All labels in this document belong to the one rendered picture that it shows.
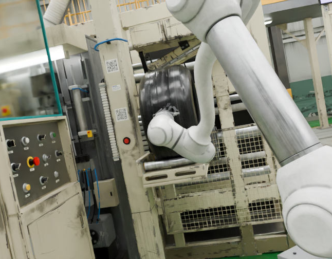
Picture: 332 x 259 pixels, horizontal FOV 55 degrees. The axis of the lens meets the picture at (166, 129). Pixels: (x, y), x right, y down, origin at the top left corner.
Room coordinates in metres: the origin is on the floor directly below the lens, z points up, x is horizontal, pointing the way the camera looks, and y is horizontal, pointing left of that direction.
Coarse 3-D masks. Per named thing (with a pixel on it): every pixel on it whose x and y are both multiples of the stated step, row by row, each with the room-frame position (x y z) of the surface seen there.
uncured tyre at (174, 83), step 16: (144, 80) 1.76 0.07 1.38; (160, 80) 1.72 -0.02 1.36; (176, 80) 1.69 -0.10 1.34; (192, 80) 1.97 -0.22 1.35; (144, 96) 1.69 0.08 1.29; (160, 96) 1.67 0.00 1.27; (176, 96) 1.65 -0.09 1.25; (192, 96) 1.70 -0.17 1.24; (144, 112) 1.68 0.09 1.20; (192, 112) 1.66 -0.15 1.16; (144, 128) 1.70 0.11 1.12
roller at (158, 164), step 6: (144, 162) 1.82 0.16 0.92; (150, 162) 1.80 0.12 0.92; (156, 162) 1.79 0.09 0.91; (162, 162) 1.78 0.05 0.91; (168, 162) 1.77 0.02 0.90; (174, 162) 1.76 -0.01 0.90; (180, 162) 1.76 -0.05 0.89; (186, 162) 1.76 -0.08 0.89; (192, 162) 1.76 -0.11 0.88; (144, 168) 1.81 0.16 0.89; (150, 168) 1.79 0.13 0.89; (156, 168) 1.79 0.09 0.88
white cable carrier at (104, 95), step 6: (102, 84) 1.91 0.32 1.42; (102, 90) 1.93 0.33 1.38; (102, 96) 1.92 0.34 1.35; (102, 102) 1.92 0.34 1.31; (108, 102) 1.94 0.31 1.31; (108, 108) 1.94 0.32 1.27; (108, 114) 1.91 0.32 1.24; (108, 120) 1.91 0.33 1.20; (108, 126) 1.92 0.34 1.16; (108, 132) 1.92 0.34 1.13; (114, 132) 1.95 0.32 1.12; (114, 138) 1.91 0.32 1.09; (114, 144) 1.91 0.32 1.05; (114, 150) 1.91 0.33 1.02; (114, 156) 1.92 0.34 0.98
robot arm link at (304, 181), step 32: (192, 0) 0.77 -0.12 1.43; (224, 0) 0.78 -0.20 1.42; (192, 32) 0.85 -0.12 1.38; (224, 32) 0.78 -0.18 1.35; (224, 64) 0.79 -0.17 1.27; (256, 64) 0.74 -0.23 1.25; (256, 96) 0.72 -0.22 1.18; (288, 96) 0.72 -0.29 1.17; (288, 128) 0.68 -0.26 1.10; (288, 160) 0.68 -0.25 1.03; (320, 160) 0.63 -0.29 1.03; (288, 192) 0.65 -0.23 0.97; (320, 192) 0.59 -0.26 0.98; (288, 224) 0.62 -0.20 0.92; (320, 224) 0.57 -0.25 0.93; (320, 256) 0.60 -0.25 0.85
